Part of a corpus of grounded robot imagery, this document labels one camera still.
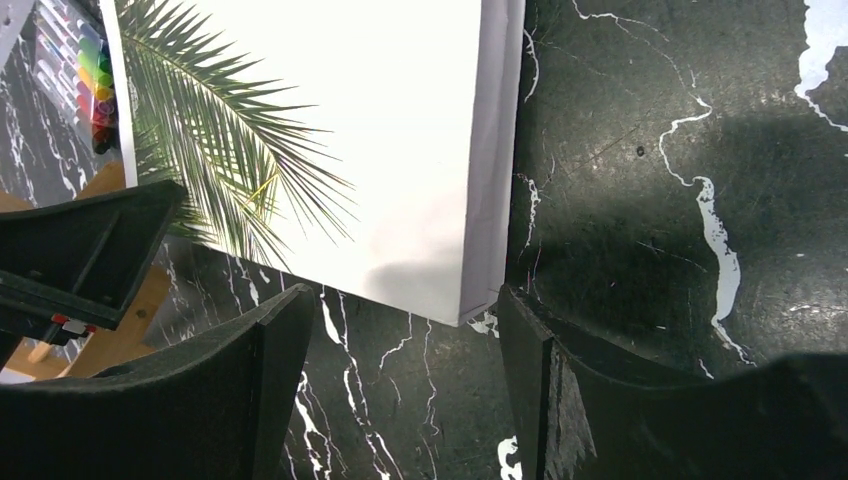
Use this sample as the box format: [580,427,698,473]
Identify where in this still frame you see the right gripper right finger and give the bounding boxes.
[497,286,847,479]

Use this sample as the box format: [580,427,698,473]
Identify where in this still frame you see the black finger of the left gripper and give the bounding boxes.
[0,180,189,331]

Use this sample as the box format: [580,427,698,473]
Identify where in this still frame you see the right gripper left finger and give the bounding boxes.
[1,284,316,479]

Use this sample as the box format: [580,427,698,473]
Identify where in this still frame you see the wooden book rack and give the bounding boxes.
[0,162,174,382]

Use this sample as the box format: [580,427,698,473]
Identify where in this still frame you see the white palm leaf book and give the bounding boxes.
[100,1,525,326]

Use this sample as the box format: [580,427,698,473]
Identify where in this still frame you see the pack of coloured markers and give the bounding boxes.
[34,1,118,155]

